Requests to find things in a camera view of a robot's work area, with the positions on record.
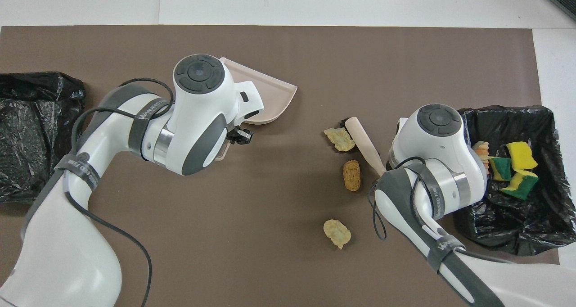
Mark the beige hand brush black bristles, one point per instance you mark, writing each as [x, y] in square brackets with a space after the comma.
[364, 140]

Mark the beige plastic dustpan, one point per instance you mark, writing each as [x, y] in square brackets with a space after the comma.
[274, 100]

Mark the brown oval sponge piece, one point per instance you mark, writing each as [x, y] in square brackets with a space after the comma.
[352, 175]

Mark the black bag lined bin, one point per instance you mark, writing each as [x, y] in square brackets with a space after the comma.
[40, 131]
[531, 226]

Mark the yellow green-backed sponge piece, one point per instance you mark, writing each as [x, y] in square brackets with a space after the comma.
[521, 155]
[501, 168]
[519, 184]

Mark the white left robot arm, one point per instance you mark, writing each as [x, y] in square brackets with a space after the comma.
[198, 118]

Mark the beige orange-striped sponge piece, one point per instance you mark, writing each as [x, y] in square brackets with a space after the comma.
[481, 150]

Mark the brown table mat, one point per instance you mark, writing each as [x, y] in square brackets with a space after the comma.
[288, 253]

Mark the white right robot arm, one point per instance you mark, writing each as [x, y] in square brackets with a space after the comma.
[432, 145]

